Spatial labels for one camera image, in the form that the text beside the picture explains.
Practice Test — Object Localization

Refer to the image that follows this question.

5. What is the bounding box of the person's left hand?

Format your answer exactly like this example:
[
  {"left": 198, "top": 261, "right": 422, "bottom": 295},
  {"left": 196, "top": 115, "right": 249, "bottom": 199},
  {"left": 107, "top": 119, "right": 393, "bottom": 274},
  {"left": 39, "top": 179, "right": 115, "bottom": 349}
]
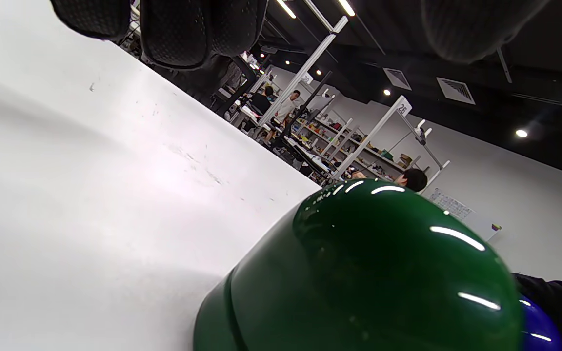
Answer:
[{"left": 49, "top": 0, "right": 551, "bottom": 72}]

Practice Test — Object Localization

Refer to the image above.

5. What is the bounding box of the blue dome dice cup cover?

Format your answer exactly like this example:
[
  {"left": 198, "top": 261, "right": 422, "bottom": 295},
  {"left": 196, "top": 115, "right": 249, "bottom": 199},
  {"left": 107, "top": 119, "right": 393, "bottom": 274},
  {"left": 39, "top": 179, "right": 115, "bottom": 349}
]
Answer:
[{"left": 518, "top": 295, "right": 562, "bottom": 351}]

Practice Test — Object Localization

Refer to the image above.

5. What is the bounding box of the green dome dice cup cover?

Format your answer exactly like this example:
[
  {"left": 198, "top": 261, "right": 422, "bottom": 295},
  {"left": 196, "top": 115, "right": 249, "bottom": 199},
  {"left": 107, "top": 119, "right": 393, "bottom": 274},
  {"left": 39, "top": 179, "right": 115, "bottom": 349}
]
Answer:
[{"left": 193, "top": 179, "right": 525, "bottom": 351}]

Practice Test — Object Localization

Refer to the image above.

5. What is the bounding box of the white slatted panel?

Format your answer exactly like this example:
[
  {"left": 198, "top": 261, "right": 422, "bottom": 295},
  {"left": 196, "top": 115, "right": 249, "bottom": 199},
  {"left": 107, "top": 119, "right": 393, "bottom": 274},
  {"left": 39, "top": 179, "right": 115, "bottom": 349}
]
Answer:
[{"left": 427, "top": 188, "right": 475, "bottom": 221}]

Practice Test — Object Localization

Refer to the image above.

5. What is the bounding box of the white storage shelf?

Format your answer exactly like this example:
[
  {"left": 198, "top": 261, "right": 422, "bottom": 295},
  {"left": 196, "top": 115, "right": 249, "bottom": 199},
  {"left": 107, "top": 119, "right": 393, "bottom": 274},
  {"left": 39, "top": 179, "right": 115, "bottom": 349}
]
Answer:
[{"left": 288, "top": 115, "right": 411, "bottom": 182}]

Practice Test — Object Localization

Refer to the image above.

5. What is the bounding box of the square ceiling vent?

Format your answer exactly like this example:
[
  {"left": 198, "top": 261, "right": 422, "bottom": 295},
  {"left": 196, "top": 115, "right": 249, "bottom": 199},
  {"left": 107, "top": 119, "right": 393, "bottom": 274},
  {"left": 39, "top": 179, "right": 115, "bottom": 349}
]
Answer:
[
  {"left": 436, "top": 77, "right": 476, "bottom": 105},
  {"left": 383, "top": 68, "right": 413, "bottom": 91}
]

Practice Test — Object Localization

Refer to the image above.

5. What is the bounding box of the white gantry post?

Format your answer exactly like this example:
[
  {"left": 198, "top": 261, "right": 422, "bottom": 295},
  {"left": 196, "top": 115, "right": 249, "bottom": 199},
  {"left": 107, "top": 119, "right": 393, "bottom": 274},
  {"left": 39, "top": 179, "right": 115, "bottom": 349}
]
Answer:
[
  {"left": 258, "top": 16, "right": 349, "bottom": 128},
  {"left": 332, "top": 96, "right": 413, "bottom": 182}
]

